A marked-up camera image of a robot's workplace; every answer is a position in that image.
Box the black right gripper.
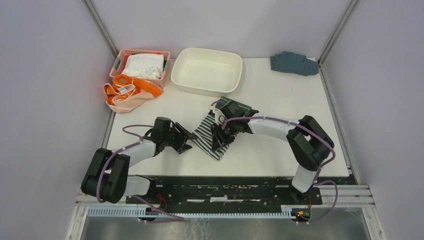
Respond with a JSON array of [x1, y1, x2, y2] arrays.
[[209, 119, 239, 153]]

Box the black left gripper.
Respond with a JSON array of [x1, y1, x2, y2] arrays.
[[163, 122, 197, 155]]

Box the green white striped towel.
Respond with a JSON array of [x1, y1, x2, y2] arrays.
[[192, 97, 232, 162]]

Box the orange and cream cloth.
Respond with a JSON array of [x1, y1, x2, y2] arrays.
[[103, 74, 163, 113]]

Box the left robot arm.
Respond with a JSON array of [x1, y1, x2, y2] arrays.
[[80, 117, 193, 204]]

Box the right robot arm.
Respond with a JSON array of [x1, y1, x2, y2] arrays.
[[209, 100, 335, 204]]

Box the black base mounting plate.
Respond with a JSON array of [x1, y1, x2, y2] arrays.
[[143, 175, 325, 215]]

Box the white plastic tub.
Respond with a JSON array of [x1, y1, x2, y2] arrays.
[[170, 47, 243, 97]]

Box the white cloth in basket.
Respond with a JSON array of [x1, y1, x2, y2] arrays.
[[122, 53, 165, 80]]

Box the blue-grey folded cloth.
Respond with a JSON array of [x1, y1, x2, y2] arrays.
[[269, 51, 319, 77]]

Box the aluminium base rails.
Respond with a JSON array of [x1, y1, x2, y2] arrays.
[[75, 185, 375, 209]]

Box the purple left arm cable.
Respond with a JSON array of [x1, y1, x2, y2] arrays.
[[96, 124, 186, 224]]

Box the white slotted cable duct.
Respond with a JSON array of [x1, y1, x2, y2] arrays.
[[87, 205, 295, 220]]

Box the aluminium frame post left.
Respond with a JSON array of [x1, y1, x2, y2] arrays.
[[82, 0, 119, 58]]

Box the aluminium frame post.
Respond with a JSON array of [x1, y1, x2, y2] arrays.
[[317, 0, 362, 88], [82, 0, 119, 58]]

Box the aluminium frame post right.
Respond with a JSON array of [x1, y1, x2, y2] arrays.
[[317, 0, 362, 88]]

